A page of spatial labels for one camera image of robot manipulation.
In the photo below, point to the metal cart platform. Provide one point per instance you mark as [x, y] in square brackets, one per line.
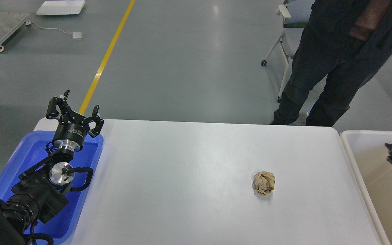
[2, 29]

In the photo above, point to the white power adapter with cable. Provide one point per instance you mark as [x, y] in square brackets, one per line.
[74, 35]

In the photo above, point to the blue plastic bin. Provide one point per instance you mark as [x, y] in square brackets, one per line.
[31, 150]

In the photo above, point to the white plastic bin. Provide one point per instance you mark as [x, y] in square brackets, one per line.
[367, 153]

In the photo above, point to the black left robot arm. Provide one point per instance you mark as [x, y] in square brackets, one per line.
[40, 195]

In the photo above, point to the person in dark clothes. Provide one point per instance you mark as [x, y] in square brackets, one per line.
[346, 42]

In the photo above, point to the grey office chair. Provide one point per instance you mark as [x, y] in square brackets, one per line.
[294, 16]

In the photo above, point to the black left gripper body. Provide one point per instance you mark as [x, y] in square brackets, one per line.
[70, 133]

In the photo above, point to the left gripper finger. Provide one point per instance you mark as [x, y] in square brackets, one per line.
[96, 119]
[59, 109]

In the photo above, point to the crumpled brown paper ball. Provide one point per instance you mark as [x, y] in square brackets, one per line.
[264, 182]

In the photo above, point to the white flat board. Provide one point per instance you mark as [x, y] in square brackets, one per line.
[61, 7]

